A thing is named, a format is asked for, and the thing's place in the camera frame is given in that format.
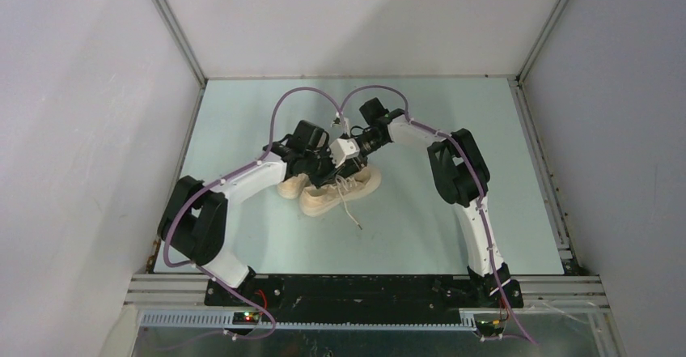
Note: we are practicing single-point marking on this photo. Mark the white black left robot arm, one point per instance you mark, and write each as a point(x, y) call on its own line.
point(193, 228)

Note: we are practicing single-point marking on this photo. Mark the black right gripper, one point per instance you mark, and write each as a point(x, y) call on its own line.
point(360, 163)

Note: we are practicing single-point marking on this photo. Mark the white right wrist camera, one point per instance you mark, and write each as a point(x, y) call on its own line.
point(342, 122)

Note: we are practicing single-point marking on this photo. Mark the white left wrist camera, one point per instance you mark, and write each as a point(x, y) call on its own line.
point(343, 149)

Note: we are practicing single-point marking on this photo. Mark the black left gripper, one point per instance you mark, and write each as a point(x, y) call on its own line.
point(330, 170)

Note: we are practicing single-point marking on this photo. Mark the aluminium frame rail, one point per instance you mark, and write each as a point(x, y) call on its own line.
point(194, 301)

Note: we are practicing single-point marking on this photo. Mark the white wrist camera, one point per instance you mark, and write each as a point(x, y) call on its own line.
point(342, 122)
point(343, 149)

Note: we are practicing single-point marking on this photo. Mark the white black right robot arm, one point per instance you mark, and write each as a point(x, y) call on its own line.
point(460, 177)

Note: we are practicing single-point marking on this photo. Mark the beige sneaker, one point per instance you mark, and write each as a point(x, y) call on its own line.
point(315, 201)
point(293, 187)

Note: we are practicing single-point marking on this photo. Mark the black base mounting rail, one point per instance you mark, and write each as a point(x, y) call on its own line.
point(430, 299)

